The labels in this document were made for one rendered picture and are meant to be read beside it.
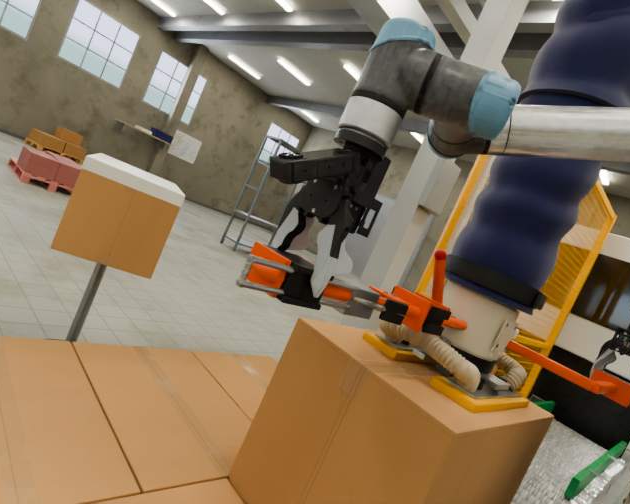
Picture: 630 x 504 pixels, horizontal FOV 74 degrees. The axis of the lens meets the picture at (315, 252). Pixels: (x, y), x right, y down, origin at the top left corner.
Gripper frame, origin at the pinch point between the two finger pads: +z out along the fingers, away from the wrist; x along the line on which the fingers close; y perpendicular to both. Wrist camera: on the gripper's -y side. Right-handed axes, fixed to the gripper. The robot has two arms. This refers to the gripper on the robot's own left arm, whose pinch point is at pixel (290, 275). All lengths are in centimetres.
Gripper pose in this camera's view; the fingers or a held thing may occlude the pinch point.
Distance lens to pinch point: 54.9
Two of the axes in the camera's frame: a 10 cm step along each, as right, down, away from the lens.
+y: 6.6, 2.4, 7.1
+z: -4.0, 9.1, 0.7
